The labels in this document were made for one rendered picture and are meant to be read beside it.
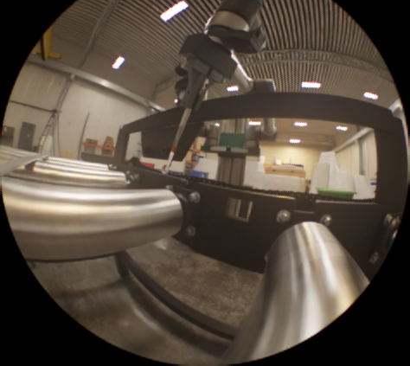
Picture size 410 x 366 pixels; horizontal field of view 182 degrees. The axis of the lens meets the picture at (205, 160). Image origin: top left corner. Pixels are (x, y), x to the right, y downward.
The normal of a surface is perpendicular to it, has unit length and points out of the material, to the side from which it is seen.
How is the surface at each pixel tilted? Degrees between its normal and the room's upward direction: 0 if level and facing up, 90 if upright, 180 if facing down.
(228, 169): 90
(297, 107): 90
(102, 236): 87
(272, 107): 90
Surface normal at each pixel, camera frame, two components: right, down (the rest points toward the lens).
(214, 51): 0.65, 0.57
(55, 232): 0.85, -0.17
